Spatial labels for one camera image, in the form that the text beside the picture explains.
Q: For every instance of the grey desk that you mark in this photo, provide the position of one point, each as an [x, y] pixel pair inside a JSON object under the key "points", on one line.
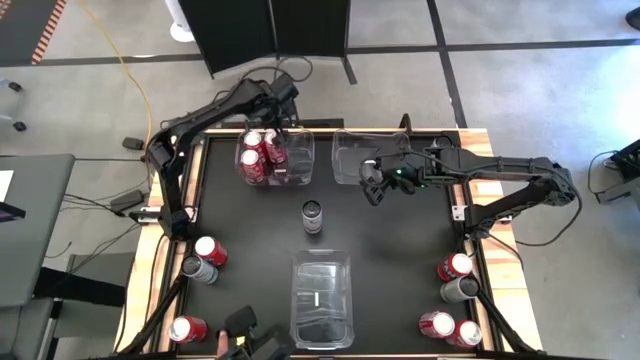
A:
{"points": [[35, 225]]}

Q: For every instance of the black chair caster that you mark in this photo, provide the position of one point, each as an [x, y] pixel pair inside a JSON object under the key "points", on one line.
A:
{"points": [[15, 86], [19, 126]]}

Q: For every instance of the person's shoe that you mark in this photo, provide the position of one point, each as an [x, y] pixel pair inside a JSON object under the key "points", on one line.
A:
{"points": [[634, 17]]}

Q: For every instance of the black floor equipment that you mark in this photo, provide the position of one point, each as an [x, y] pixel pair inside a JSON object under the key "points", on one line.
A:
{"points": [[622, 172]]}

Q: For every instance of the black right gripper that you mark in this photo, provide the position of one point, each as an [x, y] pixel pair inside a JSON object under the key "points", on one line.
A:
{"points": [[405, 175]]}

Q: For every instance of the black power brick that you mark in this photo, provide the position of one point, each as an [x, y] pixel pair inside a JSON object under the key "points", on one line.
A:
{"points": [[127, 200], [132, 143]]}

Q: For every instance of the dark flat device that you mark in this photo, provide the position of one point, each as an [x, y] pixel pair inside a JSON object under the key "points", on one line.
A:
{"points": [[10, 212]]}

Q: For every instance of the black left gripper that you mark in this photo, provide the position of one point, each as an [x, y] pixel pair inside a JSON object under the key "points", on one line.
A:
{"points": [[280, 105]]}

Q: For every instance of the red and blue soda can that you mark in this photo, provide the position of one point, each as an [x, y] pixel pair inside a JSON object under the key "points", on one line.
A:
{"points": [[211, 250], [465, 333], [436, 324], [454, 266]]}

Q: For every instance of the metal table frame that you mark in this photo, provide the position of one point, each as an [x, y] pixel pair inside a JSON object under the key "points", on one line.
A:
{"points": [[475, 320]]}

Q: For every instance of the person's hand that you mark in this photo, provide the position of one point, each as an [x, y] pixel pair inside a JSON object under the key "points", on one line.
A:
{"points": [[222, 344]]}

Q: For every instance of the black partition panel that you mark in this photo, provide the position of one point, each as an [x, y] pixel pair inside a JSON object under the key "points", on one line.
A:
{"points": [[310, 27], [230, 30]]}

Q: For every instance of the white paper sheet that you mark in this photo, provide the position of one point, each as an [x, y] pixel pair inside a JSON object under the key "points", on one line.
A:
{"points": [[4, 182]]}

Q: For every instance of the hazard-striped floor mat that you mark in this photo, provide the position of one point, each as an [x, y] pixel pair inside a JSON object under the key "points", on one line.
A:
{"points": [[30, 30]]}

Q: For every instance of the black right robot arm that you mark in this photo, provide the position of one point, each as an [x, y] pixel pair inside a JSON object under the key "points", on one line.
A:
{"points": [[500, 165]]}

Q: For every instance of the black floor bar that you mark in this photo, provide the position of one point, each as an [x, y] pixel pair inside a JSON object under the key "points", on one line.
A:
{"points": [[322, 123]]}

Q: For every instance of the grey floor cabinet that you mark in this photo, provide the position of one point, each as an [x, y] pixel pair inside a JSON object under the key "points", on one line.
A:
{"points": [[100, 325]]}

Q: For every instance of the black table edge clamp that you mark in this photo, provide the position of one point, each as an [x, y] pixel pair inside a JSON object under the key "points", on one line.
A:
{"points": [[405, 122]]}

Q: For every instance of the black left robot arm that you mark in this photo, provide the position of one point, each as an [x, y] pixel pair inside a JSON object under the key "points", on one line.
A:
{"points": [[200, 117]]}

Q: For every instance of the black handheld object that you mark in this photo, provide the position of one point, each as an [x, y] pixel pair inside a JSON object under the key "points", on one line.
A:
{"points": [[270, 347], [241, 320]]}

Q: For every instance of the clear plastic bin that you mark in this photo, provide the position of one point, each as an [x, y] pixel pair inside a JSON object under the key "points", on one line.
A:
{"points": [[300, 160], [350, 155], [322, 300]]}

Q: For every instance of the silver mounting bracket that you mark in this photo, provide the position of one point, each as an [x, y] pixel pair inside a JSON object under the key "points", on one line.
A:
{"points": [[458, 212], [145, 216]]}

